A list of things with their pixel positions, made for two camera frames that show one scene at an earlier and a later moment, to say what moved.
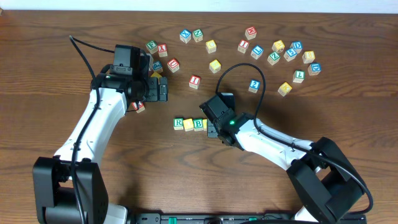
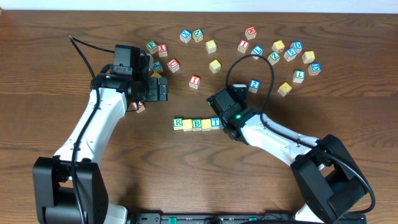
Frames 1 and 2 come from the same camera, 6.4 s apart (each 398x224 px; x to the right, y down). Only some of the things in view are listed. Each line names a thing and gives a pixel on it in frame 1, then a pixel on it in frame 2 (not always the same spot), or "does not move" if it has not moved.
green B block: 198,124 does not move
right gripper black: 212,128 → 226,126
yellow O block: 188,124 does not move
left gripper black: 158,89 does not move
